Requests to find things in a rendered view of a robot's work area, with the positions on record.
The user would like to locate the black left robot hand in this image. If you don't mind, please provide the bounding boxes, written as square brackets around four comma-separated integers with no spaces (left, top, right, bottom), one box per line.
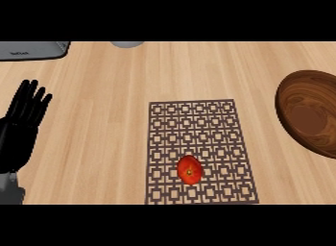
[0,79,54,176]

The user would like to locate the red can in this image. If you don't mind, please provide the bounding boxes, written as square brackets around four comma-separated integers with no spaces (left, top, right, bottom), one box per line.
[174,155,204,185]

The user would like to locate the brown patterned placemat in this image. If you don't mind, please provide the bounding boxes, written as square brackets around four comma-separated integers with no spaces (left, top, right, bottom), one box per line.
[144,98,260,206]

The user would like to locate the brown wooden bowl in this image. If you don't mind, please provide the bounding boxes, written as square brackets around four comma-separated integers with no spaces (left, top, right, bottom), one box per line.
[273,69,336,161]

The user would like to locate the grey flat appliance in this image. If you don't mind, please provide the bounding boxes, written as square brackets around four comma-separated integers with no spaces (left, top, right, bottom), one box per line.
[0,41,71,62]

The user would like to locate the grey round object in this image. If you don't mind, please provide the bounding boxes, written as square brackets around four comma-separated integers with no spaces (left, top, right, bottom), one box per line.
[108,41,145,49]

